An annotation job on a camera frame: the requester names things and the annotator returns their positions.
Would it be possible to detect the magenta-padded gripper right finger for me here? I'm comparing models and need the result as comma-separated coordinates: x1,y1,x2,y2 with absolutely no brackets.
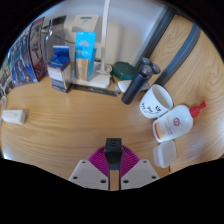
119,144,160,191

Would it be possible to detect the dark blue small carton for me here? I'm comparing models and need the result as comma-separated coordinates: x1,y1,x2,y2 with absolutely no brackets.
46,45,74,94

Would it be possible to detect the clear bottle with dark cap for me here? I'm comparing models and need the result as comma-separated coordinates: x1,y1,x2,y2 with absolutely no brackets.
44,15,68,63

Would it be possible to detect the light blue tall carton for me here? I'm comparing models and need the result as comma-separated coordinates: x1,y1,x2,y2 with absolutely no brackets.
73,30,98,82

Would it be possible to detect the black charger block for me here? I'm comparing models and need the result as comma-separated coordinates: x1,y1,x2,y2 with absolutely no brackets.
104,137,123,172

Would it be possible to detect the white desk lamp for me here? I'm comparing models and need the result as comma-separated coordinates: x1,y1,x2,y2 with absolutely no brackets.
72,0,113,89

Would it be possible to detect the black electric shaver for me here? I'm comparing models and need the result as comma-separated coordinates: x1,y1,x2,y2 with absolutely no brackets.
121,57,162,106

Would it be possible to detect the grey metal desk frame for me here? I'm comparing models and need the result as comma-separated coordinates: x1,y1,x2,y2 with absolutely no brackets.
134,8,203,88

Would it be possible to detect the white power strip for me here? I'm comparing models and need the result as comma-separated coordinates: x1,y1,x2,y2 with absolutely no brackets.
0,108,28,125

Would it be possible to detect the blue robot model box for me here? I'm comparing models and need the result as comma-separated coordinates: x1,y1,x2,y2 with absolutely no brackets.
6,17,48,88

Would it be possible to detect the white lotion bottle red cap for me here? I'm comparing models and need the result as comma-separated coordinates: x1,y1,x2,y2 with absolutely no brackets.
152,100,207,144

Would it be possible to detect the dark pen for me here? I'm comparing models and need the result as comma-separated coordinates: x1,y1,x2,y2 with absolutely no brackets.
109,75,122,95

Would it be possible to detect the white mug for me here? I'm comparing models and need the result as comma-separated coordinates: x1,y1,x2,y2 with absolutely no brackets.
139,83,174,120

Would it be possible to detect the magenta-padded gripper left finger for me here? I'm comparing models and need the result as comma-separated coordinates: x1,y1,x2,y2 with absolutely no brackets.
68,146,111,192

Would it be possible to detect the translucent plastic cap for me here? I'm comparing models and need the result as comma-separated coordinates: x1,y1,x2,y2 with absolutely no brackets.
152,139,178,169

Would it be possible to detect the green round lidded container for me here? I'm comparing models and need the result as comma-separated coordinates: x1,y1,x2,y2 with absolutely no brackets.
111,61,138,81

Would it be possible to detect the black ruler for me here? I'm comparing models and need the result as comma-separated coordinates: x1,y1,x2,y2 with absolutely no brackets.
71,83,118,98

